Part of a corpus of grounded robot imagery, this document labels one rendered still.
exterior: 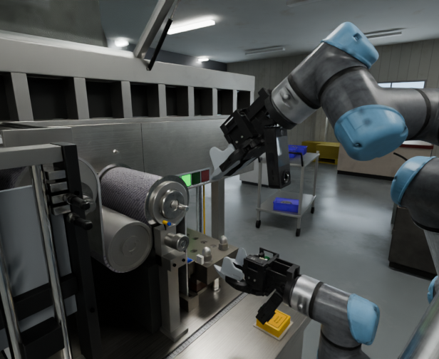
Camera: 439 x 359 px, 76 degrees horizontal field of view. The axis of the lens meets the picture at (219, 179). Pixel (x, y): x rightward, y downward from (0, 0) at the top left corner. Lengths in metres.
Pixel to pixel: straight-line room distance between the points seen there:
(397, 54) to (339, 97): 8.84
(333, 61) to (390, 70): 8.77
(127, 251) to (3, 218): 0.31
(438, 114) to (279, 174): 0.24
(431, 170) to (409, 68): 8.53
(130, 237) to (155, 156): 0.48
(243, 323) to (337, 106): 0.66
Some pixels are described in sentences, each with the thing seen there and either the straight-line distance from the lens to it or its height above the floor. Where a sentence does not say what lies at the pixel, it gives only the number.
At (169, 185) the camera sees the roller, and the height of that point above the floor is 1.30.
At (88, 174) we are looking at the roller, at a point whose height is 1.36.
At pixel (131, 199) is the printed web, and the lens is 0.76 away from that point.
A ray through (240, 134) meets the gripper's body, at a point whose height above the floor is 1.44.
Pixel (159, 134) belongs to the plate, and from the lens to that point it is 1.11.
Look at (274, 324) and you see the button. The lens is 0.86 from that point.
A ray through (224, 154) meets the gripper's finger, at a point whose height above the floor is 1.40.
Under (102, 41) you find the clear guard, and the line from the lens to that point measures 1.02.
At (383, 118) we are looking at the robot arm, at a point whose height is 1.48.
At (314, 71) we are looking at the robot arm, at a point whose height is 1.54.
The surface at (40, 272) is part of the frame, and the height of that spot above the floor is 1.25.
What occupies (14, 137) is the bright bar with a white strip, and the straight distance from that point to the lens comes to 0.53.
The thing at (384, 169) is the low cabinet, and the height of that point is 0.24.
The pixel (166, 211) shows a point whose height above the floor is 1.24.
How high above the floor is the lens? 1.49
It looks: 14 degrees down
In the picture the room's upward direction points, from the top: straight up
